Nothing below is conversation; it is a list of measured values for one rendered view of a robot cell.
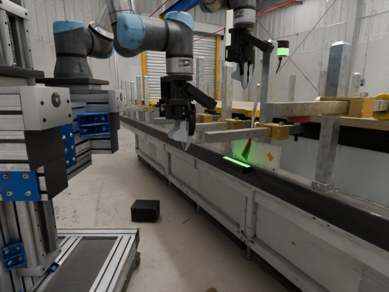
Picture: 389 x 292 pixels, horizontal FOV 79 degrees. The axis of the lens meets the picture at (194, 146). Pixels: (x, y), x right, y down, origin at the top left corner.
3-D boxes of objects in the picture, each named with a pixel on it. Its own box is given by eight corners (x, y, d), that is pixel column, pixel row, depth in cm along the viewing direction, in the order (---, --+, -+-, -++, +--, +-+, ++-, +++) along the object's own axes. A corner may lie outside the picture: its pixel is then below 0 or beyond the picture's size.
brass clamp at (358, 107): (360, 118, 57) (363, 97, 56) (310, 114, 69) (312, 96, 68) (373, 117, 60) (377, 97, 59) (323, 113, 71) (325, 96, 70)
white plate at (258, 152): (277, 174, 83) (279, 146, 80) (232, 157, 105) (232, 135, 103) (278, 174, 83) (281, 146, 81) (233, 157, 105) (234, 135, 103)
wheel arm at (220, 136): (210, 146, 72) (210, 132, 71) (204, 143, 75) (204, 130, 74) (304, 134, 92) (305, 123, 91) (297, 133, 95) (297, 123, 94)
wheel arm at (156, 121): (154, 126, 115) (154, 117, 114) (152, 126, 118) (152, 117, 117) (227, 121, 135) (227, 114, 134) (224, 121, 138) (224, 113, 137)
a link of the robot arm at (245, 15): (259, 13, 80) (247, 6, 75) (259, 27, 81) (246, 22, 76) (240, 17, 85) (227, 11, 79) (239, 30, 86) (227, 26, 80)
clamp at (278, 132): (278, 141, 81) (279, 126, 80) (251, 134, 93) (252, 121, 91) (289, 139, 84) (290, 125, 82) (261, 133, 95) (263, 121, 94)
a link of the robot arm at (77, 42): (48, 53, 96) (43, 17, 93) (76, 58, 108) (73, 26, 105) (69, 51, 91) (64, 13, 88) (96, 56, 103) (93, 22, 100)
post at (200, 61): (198, 145, 133) (199, 55, 123) (195, 144, 136) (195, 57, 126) (204, 145, 135) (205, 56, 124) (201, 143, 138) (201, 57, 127)
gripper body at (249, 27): (235, 65, 90) (237, 30, 87) (256, 63, 84) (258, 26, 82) (224, 63, 84) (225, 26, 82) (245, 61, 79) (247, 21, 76)
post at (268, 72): (262, 172, 91) (271, 39, 80) (256, 170, 94) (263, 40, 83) (268, 171, 92) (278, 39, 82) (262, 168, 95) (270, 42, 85)
